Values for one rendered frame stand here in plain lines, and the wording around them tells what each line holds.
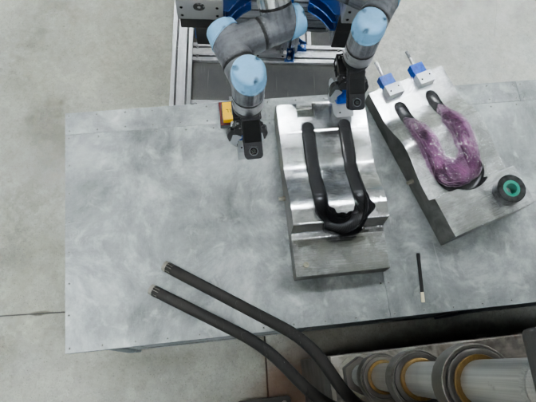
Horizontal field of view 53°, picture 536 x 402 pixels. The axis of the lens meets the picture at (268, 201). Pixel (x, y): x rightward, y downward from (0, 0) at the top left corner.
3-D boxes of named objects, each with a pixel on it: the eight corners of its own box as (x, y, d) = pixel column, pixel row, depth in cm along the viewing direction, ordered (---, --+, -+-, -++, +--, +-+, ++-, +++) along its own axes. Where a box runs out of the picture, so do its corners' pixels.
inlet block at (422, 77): (396, 58, 170) (401, 49, 165) (410, 53, 171) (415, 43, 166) (415, 92, 167) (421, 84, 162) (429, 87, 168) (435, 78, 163)
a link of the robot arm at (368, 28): (395, 11, 122) (380, 39, 120) (383, 39, 133) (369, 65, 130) (364, -3, 123) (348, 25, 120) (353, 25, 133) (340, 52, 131)
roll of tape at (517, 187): (525, 199, 149) (532, 195, 146) (502, 210, 148) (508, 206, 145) (509, 174, 151) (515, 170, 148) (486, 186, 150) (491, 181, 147)
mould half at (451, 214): (364, 101, 168) (372, 84, 158) (435, 74, 172) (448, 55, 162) (440, 246, 155) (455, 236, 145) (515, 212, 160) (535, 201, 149)
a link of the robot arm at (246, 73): (256, 44, 114) (273, 76, 112) (254, 71, 124) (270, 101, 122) (222, 57, 112) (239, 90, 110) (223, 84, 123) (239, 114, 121)
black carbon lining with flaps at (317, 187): (297, 125, 157) (301, 110, 148) (352, 121, 158) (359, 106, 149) (313, 241, 147) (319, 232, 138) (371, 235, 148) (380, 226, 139)
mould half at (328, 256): (273, 118, 165) (277, 97, 152) (356, 112, 167) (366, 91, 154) (293, 281, 150) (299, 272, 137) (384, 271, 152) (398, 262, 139)
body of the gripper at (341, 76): (358, 64, 149) (368, 38, 138) (363, 91, 147) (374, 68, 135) (331, 65, 148) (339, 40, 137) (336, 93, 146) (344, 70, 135)
